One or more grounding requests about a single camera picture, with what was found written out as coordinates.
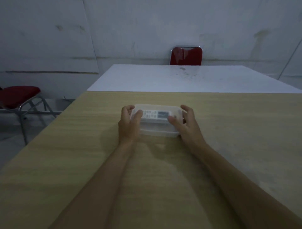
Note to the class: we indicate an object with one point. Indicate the person's left hand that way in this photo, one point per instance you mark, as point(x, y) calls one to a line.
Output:
point(128, 128)

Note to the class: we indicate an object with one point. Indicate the person's right hand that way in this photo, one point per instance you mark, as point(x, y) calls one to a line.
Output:
point(191, 132)

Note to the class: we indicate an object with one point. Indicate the white remote control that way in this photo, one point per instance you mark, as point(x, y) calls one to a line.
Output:
point(154, 114)

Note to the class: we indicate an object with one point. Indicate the clear plastic container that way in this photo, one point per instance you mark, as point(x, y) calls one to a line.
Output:
point(158, 131)

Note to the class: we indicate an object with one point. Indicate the person's right forearm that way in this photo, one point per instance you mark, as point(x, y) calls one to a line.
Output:
point(247, 188)

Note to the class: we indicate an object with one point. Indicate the person's left forearm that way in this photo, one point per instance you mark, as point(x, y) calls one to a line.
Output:
point(94, 191)

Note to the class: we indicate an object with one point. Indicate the white table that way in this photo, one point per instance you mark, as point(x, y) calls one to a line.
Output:
point(188, 79)

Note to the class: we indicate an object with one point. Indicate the red chair with glossy backrest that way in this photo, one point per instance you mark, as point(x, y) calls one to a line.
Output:
point(186, 56)

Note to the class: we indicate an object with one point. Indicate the red folding chair metal legs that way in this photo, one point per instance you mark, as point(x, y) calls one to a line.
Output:
point(19, 96)

